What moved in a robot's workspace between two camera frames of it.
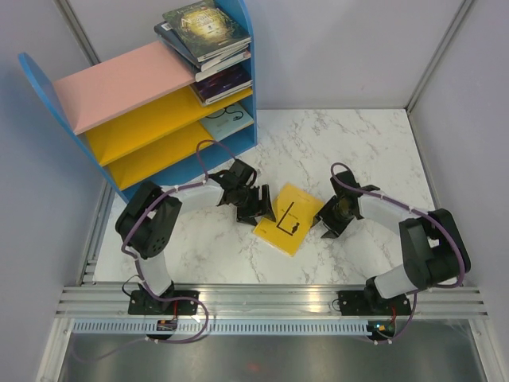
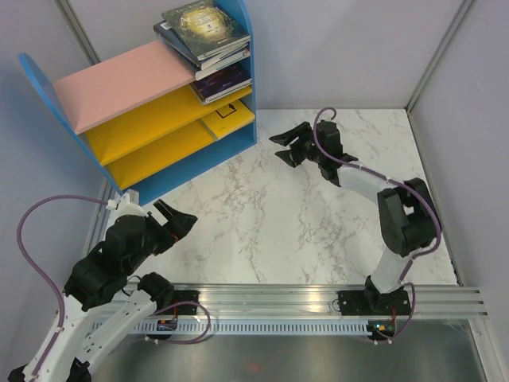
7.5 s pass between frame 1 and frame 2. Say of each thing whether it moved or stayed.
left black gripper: moved
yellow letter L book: moved
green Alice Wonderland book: stayed
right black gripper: moved
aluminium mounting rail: stayed
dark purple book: stayed
